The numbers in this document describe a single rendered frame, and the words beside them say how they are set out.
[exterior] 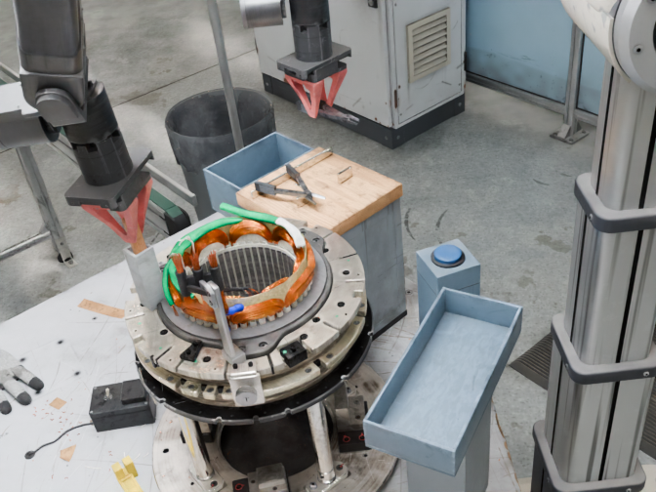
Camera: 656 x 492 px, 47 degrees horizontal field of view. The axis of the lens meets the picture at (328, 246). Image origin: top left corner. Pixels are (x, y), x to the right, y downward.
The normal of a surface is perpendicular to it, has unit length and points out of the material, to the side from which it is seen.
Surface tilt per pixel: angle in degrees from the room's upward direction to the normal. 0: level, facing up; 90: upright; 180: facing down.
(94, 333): 0
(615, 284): 90
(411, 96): 90
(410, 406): 0
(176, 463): 0
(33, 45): 107
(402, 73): 90
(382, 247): 90
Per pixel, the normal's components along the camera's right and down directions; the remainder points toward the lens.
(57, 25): 0.17, 0.87
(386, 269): 0.68, 0.38
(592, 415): 0.06, 0.59
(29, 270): -0.10, -0.80
